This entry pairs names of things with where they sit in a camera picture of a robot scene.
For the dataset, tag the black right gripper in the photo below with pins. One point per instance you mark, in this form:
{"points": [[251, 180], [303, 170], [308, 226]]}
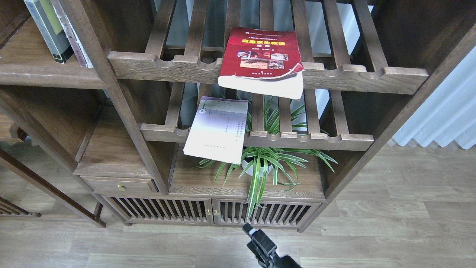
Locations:
{"points": [[264, 250]]}

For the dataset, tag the worn white upright book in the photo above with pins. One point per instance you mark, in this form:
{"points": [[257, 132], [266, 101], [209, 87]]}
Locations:
{"points": [[72, 36]]}

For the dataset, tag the pale purple paperback book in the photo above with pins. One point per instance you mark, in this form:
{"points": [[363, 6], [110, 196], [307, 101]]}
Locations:
{"points": [[218, 130]]}

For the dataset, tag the brass drawer knob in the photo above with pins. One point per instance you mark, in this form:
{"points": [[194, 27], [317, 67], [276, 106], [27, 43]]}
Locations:
{"points": [[121, 187]]}

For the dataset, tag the white plant pot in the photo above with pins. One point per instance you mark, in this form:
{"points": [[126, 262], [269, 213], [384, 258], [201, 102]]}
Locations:
{"points": [[250, 169]]}

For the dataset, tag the green spider plant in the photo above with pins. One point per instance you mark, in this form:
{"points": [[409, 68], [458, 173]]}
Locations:
{"points": [[268, 162]]}

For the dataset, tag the black green cover book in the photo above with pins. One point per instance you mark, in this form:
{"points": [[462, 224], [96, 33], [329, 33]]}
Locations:
{"points": [[43, 13]]}

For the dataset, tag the wooden furniture at left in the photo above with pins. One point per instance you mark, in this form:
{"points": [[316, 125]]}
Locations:
{"points": [[10, 210]]}

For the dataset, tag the red thick book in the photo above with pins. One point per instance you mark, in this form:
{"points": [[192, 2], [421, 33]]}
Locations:
{"points": [[263, 62]]}

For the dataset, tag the white curtain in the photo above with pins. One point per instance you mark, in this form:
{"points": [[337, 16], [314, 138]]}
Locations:
{"points": [[449, 114]]}

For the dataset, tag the dark wooden bookshelf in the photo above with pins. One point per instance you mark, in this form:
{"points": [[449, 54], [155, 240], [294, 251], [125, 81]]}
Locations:
{"points": [[369, 65]]}

